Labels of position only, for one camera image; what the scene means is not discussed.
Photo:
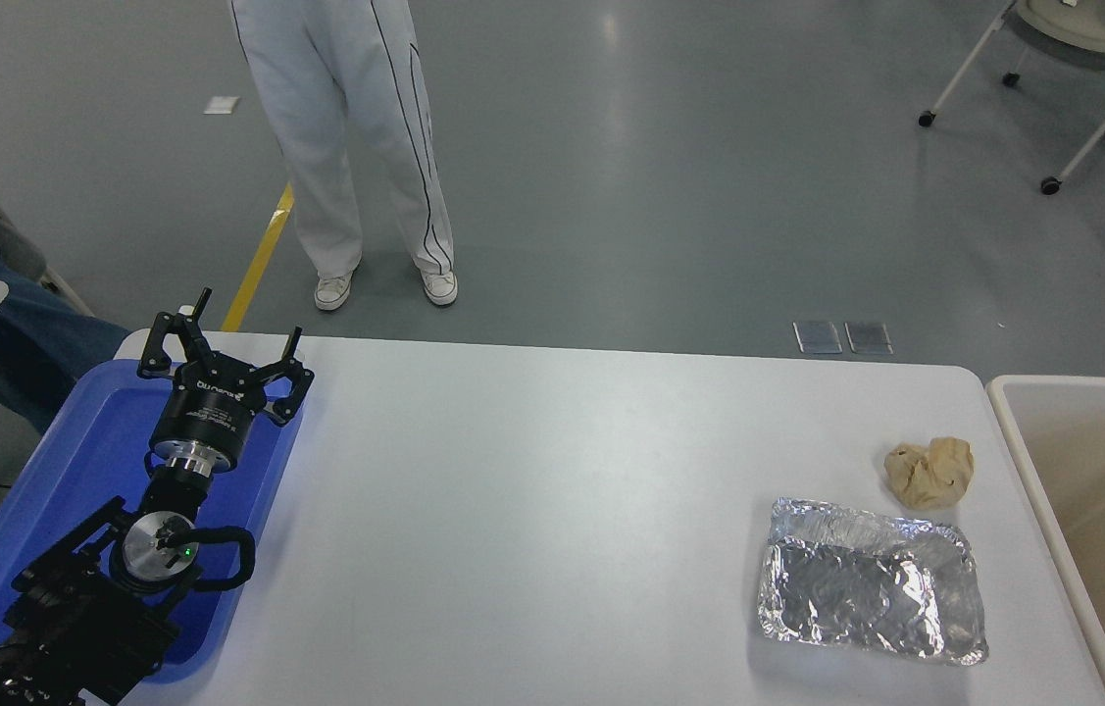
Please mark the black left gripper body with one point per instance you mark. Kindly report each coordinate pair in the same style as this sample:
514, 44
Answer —
209, 417

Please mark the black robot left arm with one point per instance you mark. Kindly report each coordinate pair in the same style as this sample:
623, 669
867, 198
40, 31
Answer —
72, 618

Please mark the blue plastic tray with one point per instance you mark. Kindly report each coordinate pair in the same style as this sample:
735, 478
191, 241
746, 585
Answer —
91, 461

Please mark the seated person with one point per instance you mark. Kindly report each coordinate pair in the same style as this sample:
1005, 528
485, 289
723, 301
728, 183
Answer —
23, 328

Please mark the standing person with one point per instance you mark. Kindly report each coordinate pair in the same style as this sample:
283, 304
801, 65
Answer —
317, 147

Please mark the white paper scrap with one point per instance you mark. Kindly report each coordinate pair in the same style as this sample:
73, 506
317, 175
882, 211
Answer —
222, 105

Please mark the metal floor plate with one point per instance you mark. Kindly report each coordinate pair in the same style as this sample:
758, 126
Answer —
869, 336
818, 336

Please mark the crumpled silver foil tray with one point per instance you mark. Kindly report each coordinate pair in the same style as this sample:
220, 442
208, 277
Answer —
866, 588

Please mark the crumpled tan paper ball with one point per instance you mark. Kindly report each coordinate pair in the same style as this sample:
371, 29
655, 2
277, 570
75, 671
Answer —
929, 476

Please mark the white wheeled chair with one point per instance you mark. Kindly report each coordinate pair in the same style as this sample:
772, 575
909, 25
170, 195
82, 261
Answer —
1081, 25

